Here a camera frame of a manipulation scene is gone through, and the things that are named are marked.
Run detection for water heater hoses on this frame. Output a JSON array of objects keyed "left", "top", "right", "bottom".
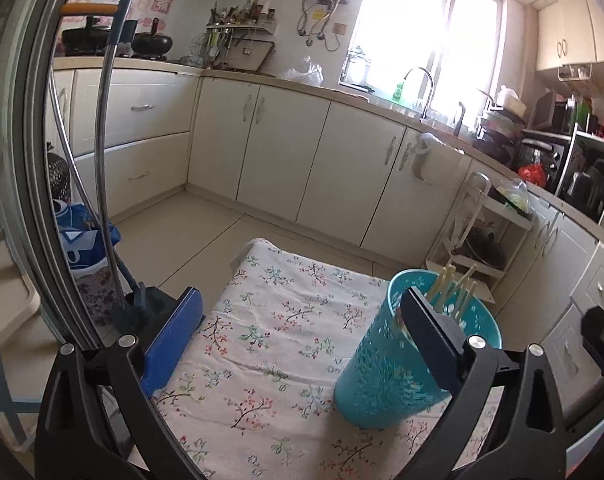
[{"left": 298, "top": 0, "right": 343, "bottom": 51}]

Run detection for blue white folding rack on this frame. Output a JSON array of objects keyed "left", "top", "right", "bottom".
[{"left": 0, "top": 130, "right": 42, "bottom": 453}]

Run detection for floral tablecloth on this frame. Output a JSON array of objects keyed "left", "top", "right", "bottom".
[{"left": 152, "top": 237, "right": 508, "bottom": 480}]

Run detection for dark mesh bag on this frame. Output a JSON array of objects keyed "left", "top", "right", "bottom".
[{"left": 46, "top": 152, "right": 72, "bottom": 201}]

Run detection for cream base kitchen cabinets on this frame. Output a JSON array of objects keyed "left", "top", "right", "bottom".
[{"left": 44, "top": 67, "right": 604, "bottom": 411}]

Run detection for black kettle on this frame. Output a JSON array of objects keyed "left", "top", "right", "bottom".
[{"left": 564, "top": 159, "right": 604, "bottom": 211}]

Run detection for red plastic bag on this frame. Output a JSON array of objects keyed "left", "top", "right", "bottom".
[{"left": 518, "top": 164, "right": 548, "bottom": 188}]

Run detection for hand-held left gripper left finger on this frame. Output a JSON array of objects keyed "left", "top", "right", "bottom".
[{"left": 34, "top": 287, "right": 205, "bottom": 480}]

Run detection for kitchen window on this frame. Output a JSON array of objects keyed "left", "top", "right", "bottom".
[{"left": 339, "top": 0, "right": 508, "bottom": 111}]

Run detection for blue dustpan and broom set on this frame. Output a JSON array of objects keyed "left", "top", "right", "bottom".
[{"left": 49, "top": 0, "right": 183, "bottom": 333}]

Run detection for wall utensil rack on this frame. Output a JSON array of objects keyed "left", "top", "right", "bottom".
[{"left": 194, "top": 0, "right": 279, "bottom": 71}]

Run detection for white counter shelf rack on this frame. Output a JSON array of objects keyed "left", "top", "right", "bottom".
[{"left": 552, "top": 125, "right": 604, "bottom": 226}]

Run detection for tall chrome faucet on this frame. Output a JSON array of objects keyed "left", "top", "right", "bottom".
[{"left": 404, "top": 66, "right": 435, "bottom": 120}]

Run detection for white rolling cart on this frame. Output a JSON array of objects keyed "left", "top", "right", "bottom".
[{"left": 427, "top": 172, "right": 535, "bottom": 306}]

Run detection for microwave oven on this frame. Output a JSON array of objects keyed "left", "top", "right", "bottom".
[{"left": 529, "top": 91, "right": 575, "bottom": 133}]

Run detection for blue white plastic bag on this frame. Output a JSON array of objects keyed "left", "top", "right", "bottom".
[{"left": 56, "top": 200, "right": 121, "bottom": 271}]

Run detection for teal plastic basket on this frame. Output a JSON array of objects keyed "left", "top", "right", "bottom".
[{"left": 334, "top": 269, "right": 503, "bottom": 430}]

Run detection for bundle of wooden chopsticks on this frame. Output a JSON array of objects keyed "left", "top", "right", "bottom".
[{"left": 424, "top": 262, "right": 478, "bottom": 323}]

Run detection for cream wall cabinets with handles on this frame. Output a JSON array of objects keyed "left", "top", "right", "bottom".
[{"left": 534, "top": 0, "right": 604, "bottom": 73}]

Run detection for cutting board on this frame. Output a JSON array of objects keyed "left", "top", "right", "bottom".
[{"left": 227, "top": 39, "right": 275, "bottom": 72}]

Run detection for bag of green vegetables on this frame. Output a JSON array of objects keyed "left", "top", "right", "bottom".
[{"left": 497, "top": 178, "right": 532, "bottom": 213}]

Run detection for green container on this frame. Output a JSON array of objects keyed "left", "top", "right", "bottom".
[{"left": 577, "top": 97, "right": 598, "bottom": 131}]

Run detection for floral patterned bin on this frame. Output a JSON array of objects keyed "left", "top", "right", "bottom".
[{"left": 74, "top": 267, "right": 120, "bottom": 326}]

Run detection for black wok with lid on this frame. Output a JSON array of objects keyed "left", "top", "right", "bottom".
[{"left": 62, "top": 16, "right": 113, "bottom": 56}]

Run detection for black toaster oven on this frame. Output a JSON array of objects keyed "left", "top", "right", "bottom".
[{"left": 519, "top": 132, "right": 570, "bottom": 186}]

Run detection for grey sliding door frame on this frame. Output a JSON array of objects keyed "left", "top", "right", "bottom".
[{"left": 0, "top": 0, "right": 102, "bottom": 353}]

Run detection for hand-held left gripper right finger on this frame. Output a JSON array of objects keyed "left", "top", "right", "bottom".
[{"left": 394, "top": 287, "right": 568, "bottom": 480}]

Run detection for white hanging trash bag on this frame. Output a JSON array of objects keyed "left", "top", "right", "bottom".
[{"left": 412, "top": 132, "right": 473, "bottom": 188}]

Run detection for stack of pots and dishes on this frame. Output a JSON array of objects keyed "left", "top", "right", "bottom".
[{"left": 474, "top": 85, "right": 528, "bottom": 161}]

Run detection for dark wok in cart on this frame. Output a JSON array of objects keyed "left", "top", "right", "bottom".
[{"left": 452, "top": 227, "right": 508, "bottom": 268}]

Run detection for hanging wire basket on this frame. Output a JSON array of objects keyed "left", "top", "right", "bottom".
[{"left": 557, "top": 64, "right": 594, "bottom": 82}]

